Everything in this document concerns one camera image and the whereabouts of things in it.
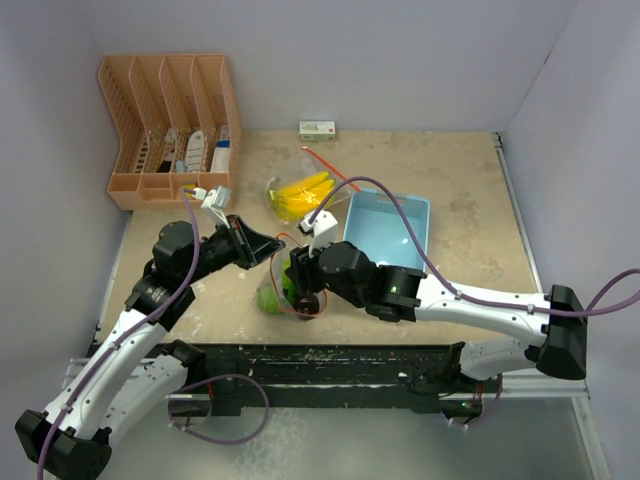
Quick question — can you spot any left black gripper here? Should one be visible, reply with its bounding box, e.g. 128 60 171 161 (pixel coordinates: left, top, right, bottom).
181 214 284 285

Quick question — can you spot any dark brown mangosteen toy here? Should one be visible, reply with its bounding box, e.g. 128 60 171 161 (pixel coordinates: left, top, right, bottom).
293 295 320 320

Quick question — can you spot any green apple toy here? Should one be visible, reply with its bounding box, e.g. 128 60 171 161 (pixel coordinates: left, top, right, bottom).
282 259 296 297

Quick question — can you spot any green cabbage toy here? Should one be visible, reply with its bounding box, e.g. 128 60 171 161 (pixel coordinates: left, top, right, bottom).
256 285 280 315

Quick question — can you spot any yellow banana bunch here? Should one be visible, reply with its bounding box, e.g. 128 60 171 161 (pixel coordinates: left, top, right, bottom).
266 171 336 222

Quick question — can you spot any clear zip bag orange zipper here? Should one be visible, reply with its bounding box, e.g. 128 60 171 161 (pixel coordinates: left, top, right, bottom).
264 146 346 224

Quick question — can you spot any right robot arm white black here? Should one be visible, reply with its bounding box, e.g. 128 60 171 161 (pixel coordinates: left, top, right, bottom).
286 242 587 391

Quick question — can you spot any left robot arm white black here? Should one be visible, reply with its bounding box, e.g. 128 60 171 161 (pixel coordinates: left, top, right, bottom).
15 215 285 479

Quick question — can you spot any light blue plastic basket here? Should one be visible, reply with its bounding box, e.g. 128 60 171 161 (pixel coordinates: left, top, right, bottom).
343 189 431 271

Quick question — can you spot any white blue item in organizer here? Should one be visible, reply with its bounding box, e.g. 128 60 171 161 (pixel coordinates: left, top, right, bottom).
209 125 231 173

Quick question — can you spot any white bottle in organizer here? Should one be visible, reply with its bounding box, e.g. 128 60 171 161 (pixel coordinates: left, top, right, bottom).
184 130 205 172

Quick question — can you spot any small white green box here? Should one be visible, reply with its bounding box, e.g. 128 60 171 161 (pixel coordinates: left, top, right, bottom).
298 121 336 142

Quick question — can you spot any orange desk file organizer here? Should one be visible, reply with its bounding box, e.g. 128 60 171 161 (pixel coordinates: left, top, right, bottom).
98 54 243 211

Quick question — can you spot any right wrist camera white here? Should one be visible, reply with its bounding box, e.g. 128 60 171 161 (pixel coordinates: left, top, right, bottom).
298 210 339 258

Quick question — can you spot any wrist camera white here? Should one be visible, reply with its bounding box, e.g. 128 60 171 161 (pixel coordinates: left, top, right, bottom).
192 186 232 228
298 210 339 258

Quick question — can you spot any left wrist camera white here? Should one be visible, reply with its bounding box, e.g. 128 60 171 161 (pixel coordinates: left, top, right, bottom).
192 186 232 228

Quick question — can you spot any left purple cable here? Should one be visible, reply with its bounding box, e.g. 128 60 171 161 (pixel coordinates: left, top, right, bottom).
35 185 202 480

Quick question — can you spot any purple cable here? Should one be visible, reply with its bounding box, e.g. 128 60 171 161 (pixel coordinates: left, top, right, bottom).
307 175 640 318
35 185 202 480

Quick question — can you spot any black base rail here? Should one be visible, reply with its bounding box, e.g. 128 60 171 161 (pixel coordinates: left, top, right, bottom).
64 342 551 416

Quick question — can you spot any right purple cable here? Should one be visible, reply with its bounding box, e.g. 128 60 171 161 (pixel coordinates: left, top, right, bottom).
307 175 640 318

